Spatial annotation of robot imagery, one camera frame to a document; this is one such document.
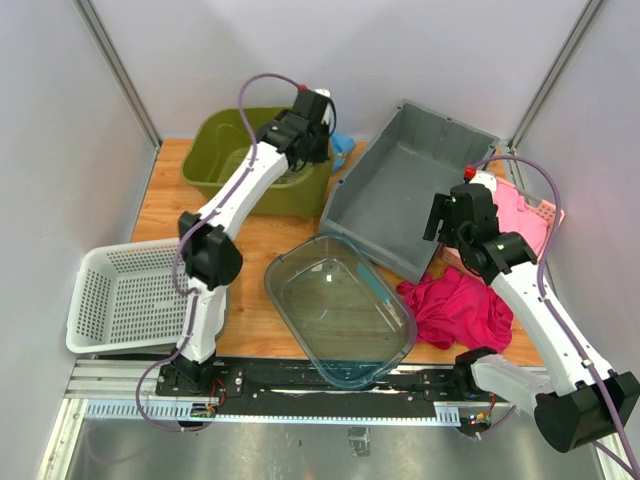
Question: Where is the large grey plastic bin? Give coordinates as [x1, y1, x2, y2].
[319, 101, 500, 283]

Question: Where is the olive green plastic basin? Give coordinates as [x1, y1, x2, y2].
[181, 108, 332, 220]

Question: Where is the clear blue plastic tub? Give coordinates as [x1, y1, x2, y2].
[264, 233, 417, 390]

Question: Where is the white perforated plastic basket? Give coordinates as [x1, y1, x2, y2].
[65, 237, 231, 355]

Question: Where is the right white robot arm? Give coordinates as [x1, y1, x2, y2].
[423, 183, 639, 453]

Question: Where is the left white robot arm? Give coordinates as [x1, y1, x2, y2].
[166, 87, 337, 396]

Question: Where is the blue patterned cloth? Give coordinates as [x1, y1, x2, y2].
[331, 134, 356, 173]

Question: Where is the light pink cloth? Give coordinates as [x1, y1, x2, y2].
[493, 184, 548, 256]

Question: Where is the pink plastic basket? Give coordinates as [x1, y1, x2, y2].
[439, 184, 566, 271]

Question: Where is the magenta cloth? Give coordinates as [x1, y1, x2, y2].
[396, 267, 514, 353]

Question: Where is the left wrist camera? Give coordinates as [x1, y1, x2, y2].
[314, 88, 334, 127]

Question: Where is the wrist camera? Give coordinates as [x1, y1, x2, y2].
[314, 88, 334, 127]
[463, 166, 498, 194]

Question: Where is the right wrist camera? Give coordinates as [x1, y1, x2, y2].
[463, 166, 498, 194]

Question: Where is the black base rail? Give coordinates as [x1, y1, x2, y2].
[155, 357, 506, 423]

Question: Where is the aluminium cable duct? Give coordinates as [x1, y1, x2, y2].
[84, 402, 461, 427]

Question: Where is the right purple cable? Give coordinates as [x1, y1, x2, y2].
[469, 154, 640, 476]

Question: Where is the purple cable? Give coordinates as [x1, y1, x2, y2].
[469, 154, 640, 476]
[134, 73, 307, 434]

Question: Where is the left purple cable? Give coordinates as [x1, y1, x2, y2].
[134, 73, 307, 434]

